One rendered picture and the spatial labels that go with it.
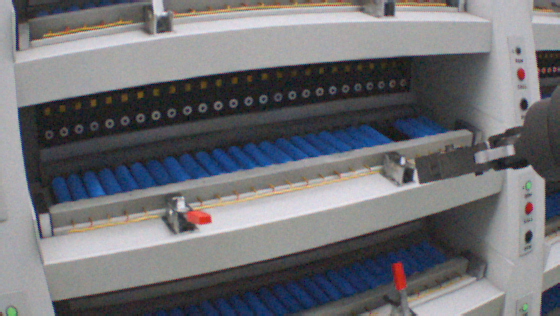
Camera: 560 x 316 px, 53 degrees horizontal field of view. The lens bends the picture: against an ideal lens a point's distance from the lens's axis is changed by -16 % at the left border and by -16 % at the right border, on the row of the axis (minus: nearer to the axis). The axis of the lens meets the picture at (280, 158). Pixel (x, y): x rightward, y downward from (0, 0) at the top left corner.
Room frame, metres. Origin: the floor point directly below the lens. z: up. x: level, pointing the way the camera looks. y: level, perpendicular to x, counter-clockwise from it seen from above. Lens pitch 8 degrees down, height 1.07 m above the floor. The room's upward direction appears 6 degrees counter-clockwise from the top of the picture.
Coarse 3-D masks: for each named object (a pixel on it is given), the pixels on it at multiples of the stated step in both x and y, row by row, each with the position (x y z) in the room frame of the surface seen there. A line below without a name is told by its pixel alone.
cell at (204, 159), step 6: (198, 156) 0.75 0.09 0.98; (204, 156) 0.75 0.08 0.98; (210, 156) 0.75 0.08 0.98; (198, 162) 0.75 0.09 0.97; (204, 162) 0.74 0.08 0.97; (210, 162) 0.73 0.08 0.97; (216, 162) 0.73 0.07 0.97; (204, 168) 0.73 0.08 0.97; (210, 168) 0.72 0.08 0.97; (216, 168) 0.72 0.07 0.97; (210, 174) 0.72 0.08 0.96; (216, 174) 0.71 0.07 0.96
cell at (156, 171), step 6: (150, 162) 0.73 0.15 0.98; (156, 162) 0.73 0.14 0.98; (150, 168) 0.72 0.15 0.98; (156, 168) 0.71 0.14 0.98; (162, 168) 0.71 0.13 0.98; (150, 174) 0.72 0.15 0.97; (156, 174) 0.70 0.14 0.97; (162, 174) 0.70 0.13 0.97; (156, 180) 0.70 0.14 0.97; (162, 180) 0.69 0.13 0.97; (168, 180) 0.68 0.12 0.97
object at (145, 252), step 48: (384, 96) 0.92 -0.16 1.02; (432, 96) 0.94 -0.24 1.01; (96, 144) 0.74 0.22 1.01; (48, 192) 0.68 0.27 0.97; (288, 192) 0.71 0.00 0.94; (336, 192) 0.71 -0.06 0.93; (384, 192) 0.71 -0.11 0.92; (432, 192) 0.74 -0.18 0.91; (480, 192) 0.79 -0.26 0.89; (48, 240) 0.58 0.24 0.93; (96, 240) 0.59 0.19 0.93; (144, 240) 0.60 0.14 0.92; (192, 240) 0.61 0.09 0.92; (240, 240) 0.63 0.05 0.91; (288, 240) 0.66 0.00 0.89; (336, 240) 0.69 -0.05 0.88; (48, 288) 0.55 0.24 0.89; (96, 288) 0.57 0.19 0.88
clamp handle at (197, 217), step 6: (180, 204) 0.62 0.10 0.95; (180, 210) 0.61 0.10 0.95; (186, 210) 0.61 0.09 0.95; (186, 216) 0.59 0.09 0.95; (192, 216) 0.57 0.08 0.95; (198, 216) 0.56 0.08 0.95; (204, 216) 0.56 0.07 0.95; (210, 216) 0.56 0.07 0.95; (192, 222) 0.57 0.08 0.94; (198, 222) 0.56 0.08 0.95; (204, 222) 0.56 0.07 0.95; (210, 222) 0.56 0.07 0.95
